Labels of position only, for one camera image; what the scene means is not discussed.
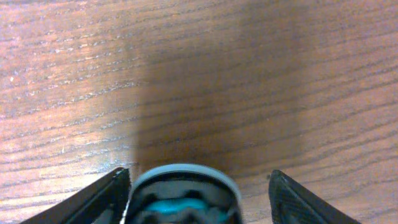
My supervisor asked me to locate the black round cap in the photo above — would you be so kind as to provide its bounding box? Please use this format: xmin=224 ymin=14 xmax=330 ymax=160
xmin=122 ymin=164 xmax=244 ymax=224

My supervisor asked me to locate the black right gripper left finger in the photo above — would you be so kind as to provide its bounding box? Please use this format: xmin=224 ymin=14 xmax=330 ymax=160
xmin=22 ymin=167 xmax=131 ymax=224

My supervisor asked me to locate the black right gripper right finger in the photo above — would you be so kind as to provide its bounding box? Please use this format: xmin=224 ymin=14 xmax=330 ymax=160
xmin=269 ymin=170 xmax=360 ymax=224

